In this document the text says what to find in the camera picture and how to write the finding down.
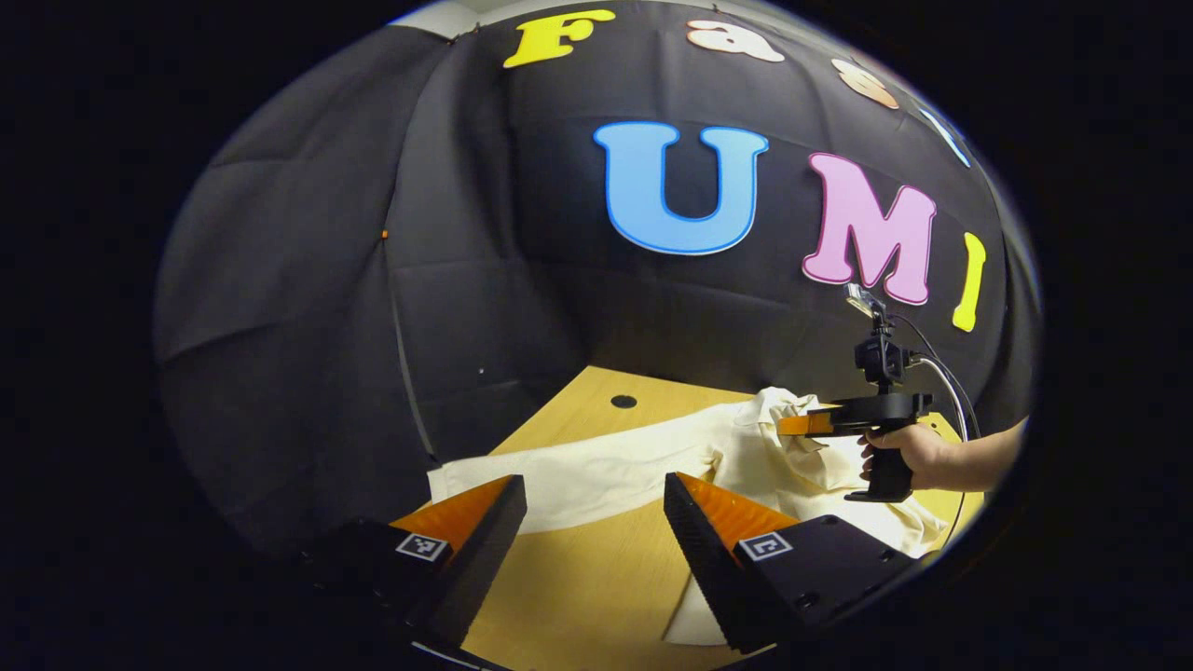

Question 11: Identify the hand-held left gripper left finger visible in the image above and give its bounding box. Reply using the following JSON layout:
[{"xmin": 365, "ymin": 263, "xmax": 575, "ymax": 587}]
[{"xmin": 303, "ymin": 474, "xmax": 528, "ymax": 650}]

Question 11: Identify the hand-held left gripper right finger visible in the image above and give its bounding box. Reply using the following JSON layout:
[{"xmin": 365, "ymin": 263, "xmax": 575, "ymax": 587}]
[{"xmin": 664, "ymin": 472, "xmax": 919, "ymax": 655}]

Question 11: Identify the cream button shirt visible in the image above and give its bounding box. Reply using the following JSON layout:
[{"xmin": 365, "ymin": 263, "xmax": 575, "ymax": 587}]
[{"xmin": 427, "ymin": 387, "xmax": 952, "ymax": 646}]

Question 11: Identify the grey cable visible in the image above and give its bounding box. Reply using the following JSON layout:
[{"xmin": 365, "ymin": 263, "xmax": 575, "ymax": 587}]
[{"xmin": 912, "ymin": 354, "xmax": 972, "ymax": 441}]

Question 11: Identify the black cable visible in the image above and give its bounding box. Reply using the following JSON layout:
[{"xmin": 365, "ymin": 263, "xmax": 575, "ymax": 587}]
[{"xmin": 890, "ymin": 312, "xmax": 981, "ymax": 437}]

